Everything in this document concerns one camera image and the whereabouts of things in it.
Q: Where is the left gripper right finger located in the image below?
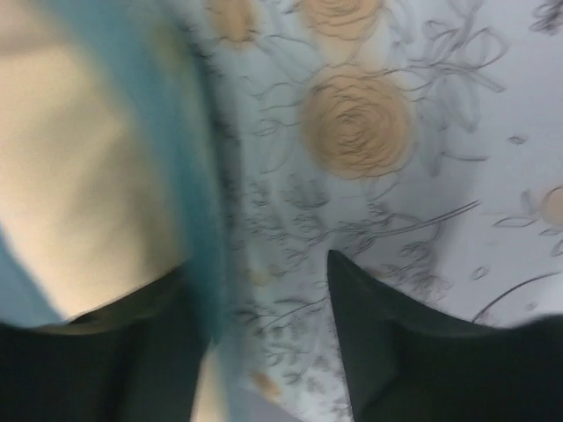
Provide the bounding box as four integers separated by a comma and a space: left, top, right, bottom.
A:
327, 251, 562, 421

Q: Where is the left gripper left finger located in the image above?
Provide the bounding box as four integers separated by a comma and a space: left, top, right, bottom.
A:
1, 269, 206, 421

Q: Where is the pale yellow t shirt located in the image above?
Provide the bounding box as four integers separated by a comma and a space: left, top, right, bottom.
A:
1, 1, 182, 328

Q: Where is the teal plastic basin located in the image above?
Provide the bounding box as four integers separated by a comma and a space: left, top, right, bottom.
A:
0, 0, 238, 348

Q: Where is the floral table mat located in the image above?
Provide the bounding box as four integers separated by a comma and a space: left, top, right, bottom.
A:
177, 1, 562, 421

